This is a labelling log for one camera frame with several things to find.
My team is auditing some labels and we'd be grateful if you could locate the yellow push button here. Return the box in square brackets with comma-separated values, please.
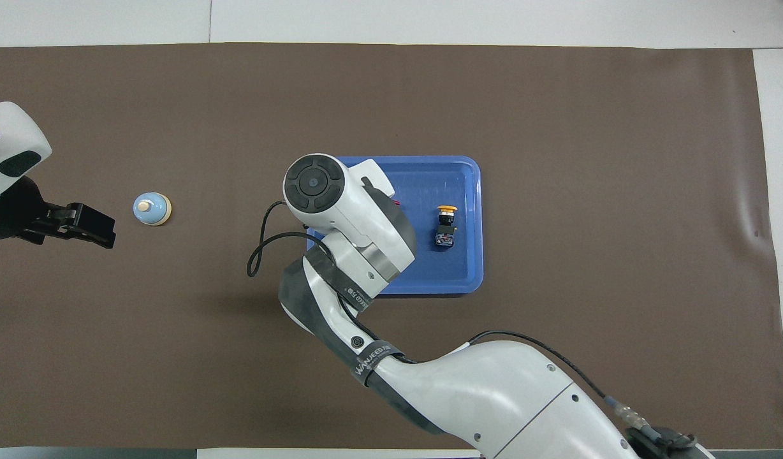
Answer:
[435, 204, 459, 249]

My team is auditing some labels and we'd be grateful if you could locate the brown table mat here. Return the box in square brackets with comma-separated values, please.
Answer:
[0, 43, 778, 449]

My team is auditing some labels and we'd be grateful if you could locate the light blue desk bell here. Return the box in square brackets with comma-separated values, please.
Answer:
[133, 192, 172, 227]

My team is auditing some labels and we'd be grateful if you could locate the blue plastic tray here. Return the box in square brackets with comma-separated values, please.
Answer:
[307, 156, 484, 295]

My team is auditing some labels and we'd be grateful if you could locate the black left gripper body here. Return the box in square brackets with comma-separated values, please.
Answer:
[0, 177, 72, 240]

